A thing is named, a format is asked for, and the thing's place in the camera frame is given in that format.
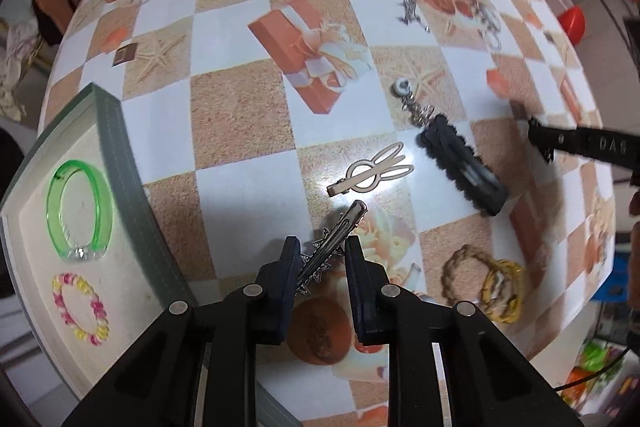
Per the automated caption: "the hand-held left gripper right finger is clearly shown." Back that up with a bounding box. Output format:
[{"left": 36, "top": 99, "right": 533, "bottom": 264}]
[{"left": 344, "top": 236, "right": 586, "bottom": 427}]

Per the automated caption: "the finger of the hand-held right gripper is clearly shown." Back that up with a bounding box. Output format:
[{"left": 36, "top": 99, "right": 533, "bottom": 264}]
[{"left": 527, "top": 117, "right": 640, "bottom": 168}]

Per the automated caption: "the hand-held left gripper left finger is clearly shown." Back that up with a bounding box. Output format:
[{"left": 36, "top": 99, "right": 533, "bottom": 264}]
[{"left": 60, "top": 236, "right": 303, "bottom": 427}]

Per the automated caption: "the silver star hair clip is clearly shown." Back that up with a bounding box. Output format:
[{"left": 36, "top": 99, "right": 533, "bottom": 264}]
[{"left": 295, "top": 200, "right": 368, "bottom": 295}]

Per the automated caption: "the brown braided hair tie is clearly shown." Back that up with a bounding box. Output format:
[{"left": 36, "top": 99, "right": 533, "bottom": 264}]
[{"left": 441, "top": 244, "right": 501, "bottom": 308}]

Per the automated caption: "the black fuzzy hair clip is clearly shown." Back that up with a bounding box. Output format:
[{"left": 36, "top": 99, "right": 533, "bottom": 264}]
[{"left": 416, "top": 113, "right": 510, "bottom": 217}]

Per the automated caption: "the yellow braided hair tie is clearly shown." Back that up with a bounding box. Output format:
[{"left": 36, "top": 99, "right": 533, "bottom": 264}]
[{"left": 482, "top": 259, "right": 526, "bottom": 323}]

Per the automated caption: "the eye bead dangling earring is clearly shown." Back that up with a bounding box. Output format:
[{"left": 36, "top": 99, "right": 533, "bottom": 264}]
[{"left": 391, "top": 78, "right": 435, "bottom": 128}]

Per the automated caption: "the silver dangling earring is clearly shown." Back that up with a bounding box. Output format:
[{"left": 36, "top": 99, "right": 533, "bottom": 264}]
[{"left": 397, "top": 0, "right": 432, "bottom": 32}]

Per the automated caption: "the green-edged jewelry tray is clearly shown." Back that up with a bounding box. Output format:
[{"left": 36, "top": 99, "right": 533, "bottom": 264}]
[{"left": 0, "top": 82, "right": 301, "bottom": 427}]

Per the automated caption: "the beige rabbit hair clip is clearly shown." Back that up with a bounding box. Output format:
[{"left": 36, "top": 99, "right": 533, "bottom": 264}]
[{"left": 326, "top": 142, "right": 415, "bottom": 198}]

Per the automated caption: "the red plastic ball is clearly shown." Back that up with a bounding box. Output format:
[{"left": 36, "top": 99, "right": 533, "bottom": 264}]
[{"left": 557, "top": 7, "right": 587, "bottom": 42}]

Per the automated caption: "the green translucent bangle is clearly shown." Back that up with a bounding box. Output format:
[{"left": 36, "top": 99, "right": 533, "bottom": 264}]
[{"left": 46, "top": 159, "right": 115, "bottom": 264}]

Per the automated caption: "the checkered printed tablecloth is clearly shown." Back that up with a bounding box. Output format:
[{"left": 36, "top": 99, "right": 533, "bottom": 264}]
[{"left": 37, "top": 0, "right": 618, "bottom": 427}]

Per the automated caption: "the green plastic object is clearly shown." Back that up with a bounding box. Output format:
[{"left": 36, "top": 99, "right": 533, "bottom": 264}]
[{"left": 580, "top": 342, "right": 616, "bottom": 373}]

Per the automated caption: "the cream cloth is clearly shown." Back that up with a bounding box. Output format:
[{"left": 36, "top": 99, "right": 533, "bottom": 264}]
[{"left": 0, "top": 19, "right": 41, "bottom": 118}]

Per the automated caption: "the brown padded object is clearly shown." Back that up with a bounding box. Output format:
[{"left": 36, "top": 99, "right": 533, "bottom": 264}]
[{"left": 31, "top": 0, "right": 83, "bottom": 45}]

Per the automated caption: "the pink yellow bead bracelet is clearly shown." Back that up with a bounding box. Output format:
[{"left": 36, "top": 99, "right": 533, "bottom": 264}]
[{"left": 51, "top": 272, "right": 110, "bottom": 347}]

